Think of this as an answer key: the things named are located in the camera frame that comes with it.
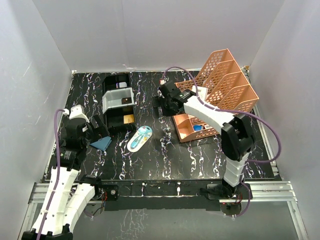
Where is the gold credit card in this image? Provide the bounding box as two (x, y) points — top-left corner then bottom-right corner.
(123, 114), (135, 124)

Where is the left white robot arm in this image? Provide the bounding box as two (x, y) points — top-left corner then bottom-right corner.
(21, 104), (108, 240)

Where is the orange mesh file organizer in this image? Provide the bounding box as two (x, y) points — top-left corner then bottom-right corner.
(173, 49), (259, 143)

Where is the black credit card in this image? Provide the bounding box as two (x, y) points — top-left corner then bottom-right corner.
(121, 97), (132, 105)

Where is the blue leather card holder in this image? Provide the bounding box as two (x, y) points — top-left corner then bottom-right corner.
(89, 136), (112, 152)

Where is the aluminium frame rail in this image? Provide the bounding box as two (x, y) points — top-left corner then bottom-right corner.
(28, 181), (310, 240)

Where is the white paper receipt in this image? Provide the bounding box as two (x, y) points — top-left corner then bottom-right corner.
(191, 85), (208, 102)

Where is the three-compartment black white tray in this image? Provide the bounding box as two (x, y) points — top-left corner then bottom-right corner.
(102, 73), (136, 136)

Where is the packaged nail clipper blister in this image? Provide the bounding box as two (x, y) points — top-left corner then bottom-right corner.
(127, 125), (153, 153)

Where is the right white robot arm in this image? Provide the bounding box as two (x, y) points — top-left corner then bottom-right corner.
(152, 81), (256, 198)

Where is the white credit card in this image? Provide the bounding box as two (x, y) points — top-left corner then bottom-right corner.
(117, 82), (128, 88)

